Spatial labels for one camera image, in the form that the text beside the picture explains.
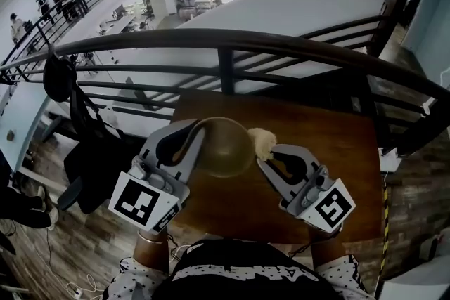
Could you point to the person's left forearm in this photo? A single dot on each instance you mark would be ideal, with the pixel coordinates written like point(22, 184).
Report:
point(151, 249)

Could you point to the yellow black hazard tape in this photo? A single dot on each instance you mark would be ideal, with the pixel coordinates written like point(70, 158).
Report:
point(385, 221)

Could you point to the white plastic clamp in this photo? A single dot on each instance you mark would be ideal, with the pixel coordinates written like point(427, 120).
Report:
point(427, 106)

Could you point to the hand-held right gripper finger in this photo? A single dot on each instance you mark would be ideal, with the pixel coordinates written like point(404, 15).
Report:
point(309, 161)
point(276, 182)

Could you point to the brown wooden chair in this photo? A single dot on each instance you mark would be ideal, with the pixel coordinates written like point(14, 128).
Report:
point(226, 70)

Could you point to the black office chair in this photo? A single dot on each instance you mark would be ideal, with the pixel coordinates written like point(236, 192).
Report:
point(91, 165)

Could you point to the frosted glass partition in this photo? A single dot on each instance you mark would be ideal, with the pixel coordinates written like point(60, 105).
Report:
point(432, 28)

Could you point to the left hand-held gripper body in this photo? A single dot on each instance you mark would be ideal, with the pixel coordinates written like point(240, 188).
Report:
point(137, 200)

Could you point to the white power strip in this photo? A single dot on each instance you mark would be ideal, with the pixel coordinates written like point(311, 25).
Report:
point(75, 291)

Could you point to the white desk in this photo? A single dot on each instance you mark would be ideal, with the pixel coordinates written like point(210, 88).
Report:
point(21, 116)

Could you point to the white plastic bag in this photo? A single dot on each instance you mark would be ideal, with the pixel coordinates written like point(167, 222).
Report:
point(109, 119)

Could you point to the dark wooden railing post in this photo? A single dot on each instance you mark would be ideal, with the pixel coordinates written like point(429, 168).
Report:
point(392, 21)

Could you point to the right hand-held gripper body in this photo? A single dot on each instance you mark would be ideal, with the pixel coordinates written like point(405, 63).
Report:
point(334, 205)

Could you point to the person's black white shirt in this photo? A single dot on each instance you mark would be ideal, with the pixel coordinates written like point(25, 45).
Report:
point(246, 284)

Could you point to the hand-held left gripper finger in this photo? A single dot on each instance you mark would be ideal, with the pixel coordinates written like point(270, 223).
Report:
point(191, 158)
point(151, 144)

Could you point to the small brown lump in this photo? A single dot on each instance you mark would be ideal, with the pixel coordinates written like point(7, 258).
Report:
point(11, 135)

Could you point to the beige sponge ball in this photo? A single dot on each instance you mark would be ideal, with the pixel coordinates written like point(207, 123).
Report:
point(262, 144)

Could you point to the person's right forearm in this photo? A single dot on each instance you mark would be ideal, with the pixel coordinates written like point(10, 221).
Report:
point(327, 249)

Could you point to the white curved counter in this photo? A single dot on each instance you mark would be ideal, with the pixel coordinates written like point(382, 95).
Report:
point(415, 281)

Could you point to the brown wooden table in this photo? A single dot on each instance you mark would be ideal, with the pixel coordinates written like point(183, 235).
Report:
point(334, 137)

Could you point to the white plastic jug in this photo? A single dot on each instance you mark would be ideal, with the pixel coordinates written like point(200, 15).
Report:
point(436, 247)

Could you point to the white power socket box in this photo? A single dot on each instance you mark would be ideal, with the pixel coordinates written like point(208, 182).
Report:
point(388, 159)

